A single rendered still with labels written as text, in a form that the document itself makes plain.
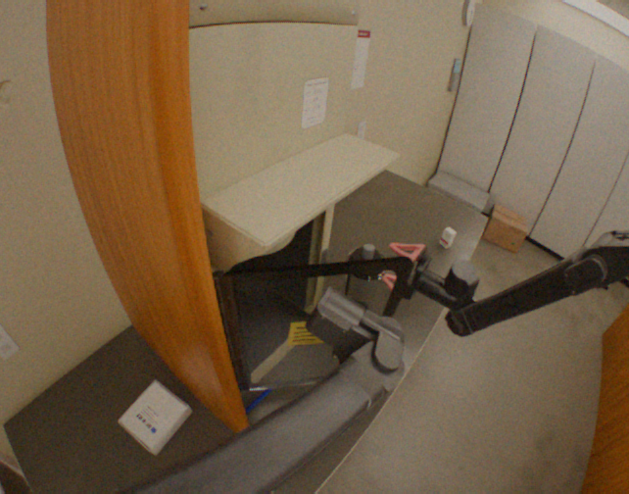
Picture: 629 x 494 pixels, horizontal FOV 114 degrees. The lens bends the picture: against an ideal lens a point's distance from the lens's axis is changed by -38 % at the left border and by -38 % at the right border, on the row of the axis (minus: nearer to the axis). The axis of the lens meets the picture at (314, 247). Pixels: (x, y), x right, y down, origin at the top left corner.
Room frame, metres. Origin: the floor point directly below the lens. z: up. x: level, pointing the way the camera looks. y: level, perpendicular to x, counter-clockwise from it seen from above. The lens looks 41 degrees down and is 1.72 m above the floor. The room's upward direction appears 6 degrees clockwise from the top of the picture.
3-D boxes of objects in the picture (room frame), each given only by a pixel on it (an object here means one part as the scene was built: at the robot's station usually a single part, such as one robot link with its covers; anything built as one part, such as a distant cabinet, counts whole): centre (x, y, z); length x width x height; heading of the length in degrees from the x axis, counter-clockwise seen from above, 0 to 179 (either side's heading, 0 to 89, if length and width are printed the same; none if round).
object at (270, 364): (0.35, -0.02, 1.19); 0.30 x 0.01 x 0.40; 106
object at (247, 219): (0.40, 0.01, 1.46); 0.32 x 0.12 x 0.10; 147
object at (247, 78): (0.50, 0.16, 1.33); 0.32 x 0.25 x 0.77; 147
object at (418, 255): (0.56, -0.21, 1.24); 0.09 x 0.07 x 0.07; 57
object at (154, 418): (0.19, 0.34, 0.96); 0.16 x 0.12 x 0.04; 156
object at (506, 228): (2.44, -1.89, 0.14); 0.41 x 0.33 x 0.29; 63
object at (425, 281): (0.52, -0.27, 1.20); 0.07 x 0.07 x 0.10; 57
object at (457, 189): (2.74, -1.37, 0.17); 0.60 x 0.42 x 0.33; 55
